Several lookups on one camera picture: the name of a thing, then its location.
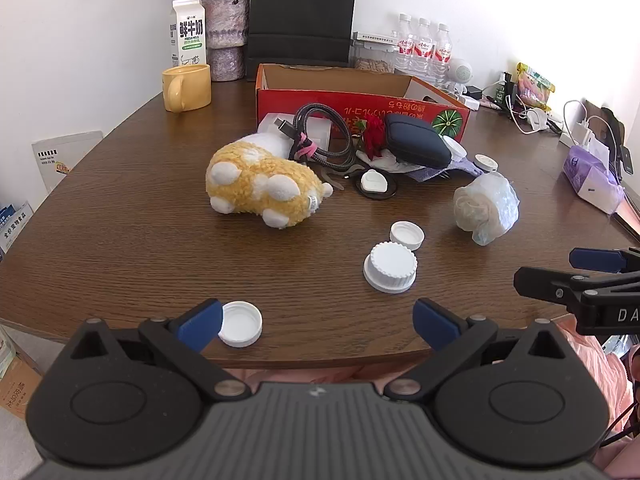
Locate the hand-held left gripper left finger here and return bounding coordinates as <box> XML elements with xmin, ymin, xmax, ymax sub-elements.
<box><xmin>65</xmin><ymin>299</ymin><xmax>251</xmax><ymax>403</ymax></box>

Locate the white green milk carton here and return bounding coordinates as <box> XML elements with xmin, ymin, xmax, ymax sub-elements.
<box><xmin>167</xmin><ymin>0</ymin><xmax>208</xmax><ymax>68</ymax></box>

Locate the black braided cable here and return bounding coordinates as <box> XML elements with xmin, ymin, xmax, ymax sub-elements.
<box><xmin>272</xmin><ymin>102</ymin><xmax>371</xmax><ymax>176</ymax></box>

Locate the brown cardboard carton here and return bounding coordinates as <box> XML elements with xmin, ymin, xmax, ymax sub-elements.
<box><xmin>0</xmin><ymin>355</ymin><xmax>43</xmax><ymax>418</ymax></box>

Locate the pink clothing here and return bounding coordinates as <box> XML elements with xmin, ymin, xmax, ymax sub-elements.
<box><xmin>222</xmin><ymin>312</ymin><xmax>640</xmax><ymax>480</ymax></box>

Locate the water bottle red label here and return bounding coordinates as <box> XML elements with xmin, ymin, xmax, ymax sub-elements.
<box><xmin>414</xmin><ymin>17</ymin><xmax>435</xmax><ymax>81</ymax></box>
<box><xmin>431</xmin><ymin>22</ymin><xmax>453</xmax><ymax>88</ymax></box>
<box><xmin>395</xmin><ymin>13</ymin><xmax>418</xmax><ymax>78</ymax></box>

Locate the purple cloth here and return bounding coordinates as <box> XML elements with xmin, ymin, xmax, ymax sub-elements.
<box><xmin>405</xmin><ymin>155</ymin><xmax>486</xmax><ymax>183</ymax></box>

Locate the white robot speaker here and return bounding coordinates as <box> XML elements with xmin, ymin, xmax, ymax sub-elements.
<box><xmin>447</xmin><ymin>57</ymin><xmax>475</xmax><ymax>92</ymax></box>

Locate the clear seed container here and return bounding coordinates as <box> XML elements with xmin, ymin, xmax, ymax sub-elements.
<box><xmin>352</xmin><ymin>40</ymin><xmax>398</xmax><ymax>73</ymax></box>

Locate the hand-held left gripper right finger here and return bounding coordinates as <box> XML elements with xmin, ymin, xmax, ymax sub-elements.
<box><xmin>385</xmin><ymin>297</ymin><xmax>576</xmax><ymax>403</ymax></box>

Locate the white object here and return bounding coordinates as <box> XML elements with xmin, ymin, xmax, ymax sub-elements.
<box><xmin>356</xmin><ymin>170</ymin><xmax>399</xmax><ymax>201</ymax></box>

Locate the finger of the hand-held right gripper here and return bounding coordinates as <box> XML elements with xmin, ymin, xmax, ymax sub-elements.
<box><xmin>569</xmin><ymin>246</ymin><xmax>640</xmax><ymax>275</ymax></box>
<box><xmin>513</xmin><ymin>266</ymin><xmax>640</xmax><ymax>307</ymax></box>

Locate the white printed board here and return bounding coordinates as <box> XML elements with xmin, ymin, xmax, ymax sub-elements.
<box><xmin>31</xmin><ymin>130</ymin><xmax>104</xmax><ymax>193</ymax></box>

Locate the blue white bag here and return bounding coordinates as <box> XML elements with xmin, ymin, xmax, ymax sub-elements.
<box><xmin>0</xmin><ymin>201</ymin><xmax>35</xmax><ymax>256</ymax></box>

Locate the large white screw cap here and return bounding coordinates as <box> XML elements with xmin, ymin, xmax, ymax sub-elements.
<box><xmin>363</xmin><ymin>241</ymin><xmax>418</xmax><ymax>294</ymax></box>

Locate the yellow pink snack bag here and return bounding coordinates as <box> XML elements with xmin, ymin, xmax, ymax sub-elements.
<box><xmin>515</xmin><ymin>62</ymin><xmax>556</xmax><ymax>111</ymax></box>

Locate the yellow white plush toy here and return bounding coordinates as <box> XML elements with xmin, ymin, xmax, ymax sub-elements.
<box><xmin>206</xmin><ymin>131</ymin><xmax>334</xmax><ymax>231</ymax></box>

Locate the clear plastic box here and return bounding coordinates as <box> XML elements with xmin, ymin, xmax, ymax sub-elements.
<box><xmin>259</xmin><ymin>112</ymin><xmax>333</xmax><ymax>156</ymax></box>

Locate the plastic bundle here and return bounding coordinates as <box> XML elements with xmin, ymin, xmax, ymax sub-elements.
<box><xmin>453</xmin><ymin>171</ymin><xmax>520</xmax><ymax>247</ymax></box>

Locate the purple speckled vase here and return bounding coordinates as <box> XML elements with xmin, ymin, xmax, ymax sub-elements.
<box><xmin>201</xmin><ymin>0</ymin><xmax>250</xmax><ymax>82</ymax></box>

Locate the black paper bag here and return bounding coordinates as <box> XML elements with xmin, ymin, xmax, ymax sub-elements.
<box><xmin>245</xmin><ymin>0</ymin><xmax>359</xmax><ymax>81</ymax></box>

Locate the yellow mug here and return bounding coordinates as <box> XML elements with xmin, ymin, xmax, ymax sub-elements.
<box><xmin>161</xmin><ymin>64</ymin><xmax>212</xmax><ymax>113</ymax></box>

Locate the red artificial flower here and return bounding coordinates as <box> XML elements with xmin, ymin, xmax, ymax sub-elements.
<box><xmin>356</xmin><ymin>114</ymin><xmax>388</xmax><ymax>158</ymax></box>

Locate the purple tissue pack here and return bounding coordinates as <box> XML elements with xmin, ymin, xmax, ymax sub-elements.
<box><xmin>563</xmin><ymin>144</ymin><xmax>626</xmax><ymax>215</ymax></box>

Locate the black stand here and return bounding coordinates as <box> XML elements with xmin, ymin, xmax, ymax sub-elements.
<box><xmin>502</xmin><ymin>72</ymin><xmax>518</xmax><ymax>111</ymax></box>

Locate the white power adapter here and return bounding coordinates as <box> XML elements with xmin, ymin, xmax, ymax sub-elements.
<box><xmin>560</xmin><ymin>119</ymin><xmax>601</xmax><ymax>148</ymax></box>

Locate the red cardboard box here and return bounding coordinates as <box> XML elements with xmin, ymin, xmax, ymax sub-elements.
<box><xmin>255</xmin><ymin>63</ymin><xmax>472</xmax><ymax>141</ymax></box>

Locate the white face mask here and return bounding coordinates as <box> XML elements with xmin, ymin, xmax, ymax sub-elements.
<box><xmin>525</xmin><ymin>107</ymin><xmax>551</xmax><ymax>132</ymax></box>

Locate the navy zip case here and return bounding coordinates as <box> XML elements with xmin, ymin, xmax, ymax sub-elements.
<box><xmin>382</xmin><ymin>113</ymin><xmax>452</xmax><ymax>170</ymax></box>

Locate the flat white box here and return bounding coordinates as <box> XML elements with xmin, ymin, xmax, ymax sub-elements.
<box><xmin>352</xmin><ymin>31</ymin><xmax>401</xmax><ymax>45</ymax></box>

